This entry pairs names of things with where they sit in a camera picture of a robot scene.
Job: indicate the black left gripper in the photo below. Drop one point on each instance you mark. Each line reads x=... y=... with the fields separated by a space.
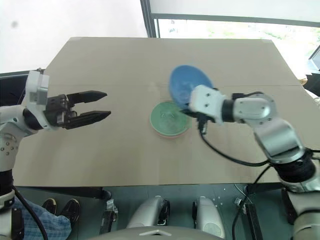
x=56 y=110

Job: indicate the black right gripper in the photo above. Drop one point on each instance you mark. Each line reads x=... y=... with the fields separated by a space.
x=194 y=113

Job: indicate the blue plate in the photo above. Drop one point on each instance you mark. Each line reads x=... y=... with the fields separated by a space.
x=182 y=80

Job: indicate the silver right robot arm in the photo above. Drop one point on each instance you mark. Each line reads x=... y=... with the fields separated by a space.
x=272 y=130

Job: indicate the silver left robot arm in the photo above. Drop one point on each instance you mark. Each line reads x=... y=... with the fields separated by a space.
x=10 y=140

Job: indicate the green bowl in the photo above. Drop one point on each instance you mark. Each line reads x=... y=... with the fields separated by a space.
x=168 y=117

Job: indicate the pink bowl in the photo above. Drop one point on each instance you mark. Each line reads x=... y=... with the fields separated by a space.
x=170 y=136

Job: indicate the black table support beam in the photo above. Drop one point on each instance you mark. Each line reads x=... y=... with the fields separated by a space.
x=262 y=188
x=62 y=192

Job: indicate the black shoe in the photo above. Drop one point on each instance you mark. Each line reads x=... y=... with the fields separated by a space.
x=71 y=210
x=49 y=205

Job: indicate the silver right robot leg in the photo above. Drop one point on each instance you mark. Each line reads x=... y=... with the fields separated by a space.
x=208 y=215

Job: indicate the silver robot leg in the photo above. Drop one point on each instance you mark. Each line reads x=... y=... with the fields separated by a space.
x=147 y=212
x=208 y=215

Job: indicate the silver left robot leg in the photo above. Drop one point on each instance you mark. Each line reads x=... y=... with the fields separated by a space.
x=147 y=212

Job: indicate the blue checkered trouser leg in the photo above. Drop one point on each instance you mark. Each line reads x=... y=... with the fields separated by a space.
x=50 y=225

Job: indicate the grey robot torso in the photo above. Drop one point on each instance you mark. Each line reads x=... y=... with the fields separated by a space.
x=155 y=233

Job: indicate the dark box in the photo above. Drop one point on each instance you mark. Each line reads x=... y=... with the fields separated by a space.
x=313 y=83

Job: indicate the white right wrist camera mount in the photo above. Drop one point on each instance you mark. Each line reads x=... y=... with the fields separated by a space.
x=207 y=102

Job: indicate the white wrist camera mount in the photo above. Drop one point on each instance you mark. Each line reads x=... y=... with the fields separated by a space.
x=207 y=102
x=37 y=85

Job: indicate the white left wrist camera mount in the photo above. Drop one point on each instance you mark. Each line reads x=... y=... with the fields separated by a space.
x=37 y=85

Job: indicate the dark window frame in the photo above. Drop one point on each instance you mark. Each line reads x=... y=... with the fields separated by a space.
x=148 y=20

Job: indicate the black metal clamp bracket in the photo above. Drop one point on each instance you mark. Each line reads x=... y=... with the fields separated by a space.
x=108 y=217

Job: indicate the black upright post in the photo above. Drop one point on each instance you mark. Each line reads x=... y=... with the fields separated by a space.
x=253 y=222

